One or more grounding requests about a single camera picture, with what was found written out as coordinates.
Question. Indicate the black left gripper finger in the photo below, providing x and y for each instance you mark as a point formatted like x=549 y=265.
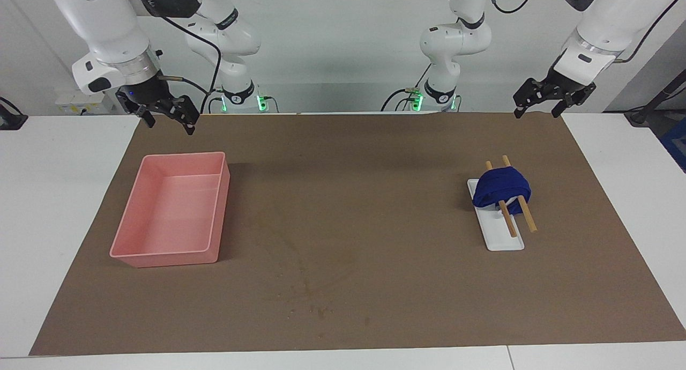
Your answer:
x=522 y=99
x=565 y=102

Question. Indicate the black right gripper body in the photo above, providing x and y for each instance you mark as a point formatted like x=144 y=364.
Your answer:
x=147 y=94

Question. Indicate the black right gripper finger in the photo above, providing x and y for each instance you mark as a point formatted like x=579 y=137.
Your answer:
x=148 y=118
x=189 y=115

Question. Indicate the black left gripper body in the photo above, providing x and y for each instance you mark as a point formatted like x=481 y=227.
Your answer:
x=563 y=83

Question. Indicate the blue towel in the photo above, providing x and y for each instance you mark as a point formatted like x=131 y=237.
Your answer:
x=501 y=185

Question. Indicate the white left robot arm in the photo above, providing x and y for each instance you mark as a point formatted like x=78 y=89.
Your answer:
x=605 y=21

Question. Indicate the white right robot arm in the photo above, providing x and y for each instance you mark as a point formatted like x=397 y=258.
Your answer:
x=102 y=16

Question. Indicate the white towel rack base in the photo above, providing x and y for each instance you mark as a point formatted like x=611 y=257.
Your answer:
x=498 y=236

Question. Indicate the white power socket box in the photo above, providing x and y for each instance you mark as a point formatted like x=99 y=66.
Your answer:
x=80 y=99

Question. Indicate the black stand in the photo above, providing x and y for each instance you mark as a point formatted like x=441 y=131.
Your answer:
x=640 y=116

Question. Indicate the pink plastic bin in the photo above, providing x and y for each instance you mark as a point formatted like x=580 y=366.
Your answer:
x=161 y=220

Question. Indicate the blue crate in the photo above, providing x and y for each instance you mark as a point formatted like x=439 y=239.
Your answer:
x=676 y=145

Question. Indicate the wooden rack dowel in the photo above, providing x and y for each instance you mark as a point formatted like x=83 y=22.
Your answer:
x=528 y=218
x=509 y=223

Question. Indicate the brown table mat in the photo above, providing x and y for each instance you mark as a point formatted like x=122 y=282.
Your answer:
x=348 y=198

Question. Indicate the black clamp mount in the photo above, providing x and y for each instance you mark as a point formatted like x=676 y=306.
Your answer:
x=10 y=120

